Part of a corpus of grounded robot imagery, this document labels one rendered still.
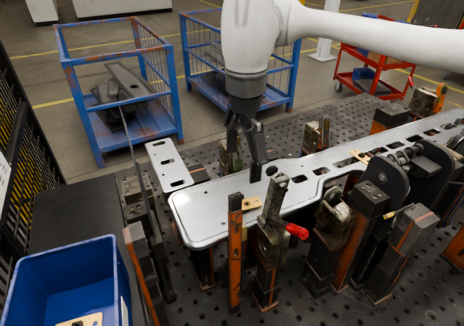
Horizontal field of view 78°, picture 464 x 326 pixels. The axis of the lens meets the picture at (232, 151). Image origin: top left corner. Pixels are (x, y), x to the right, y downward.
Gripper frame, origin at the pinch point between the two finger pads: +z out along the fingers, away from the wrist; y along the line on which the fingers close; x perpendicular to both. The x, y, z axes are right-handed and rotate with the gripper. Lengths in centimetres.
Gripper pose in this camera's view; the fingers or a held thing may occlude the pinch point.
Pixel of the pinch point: (242, 162)
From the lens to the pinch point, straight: 76.3
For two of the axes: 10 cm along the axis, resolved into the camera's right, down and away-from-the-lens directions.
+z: -0.1, 8.0, 5.9
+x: -9.0, 2.5, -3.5
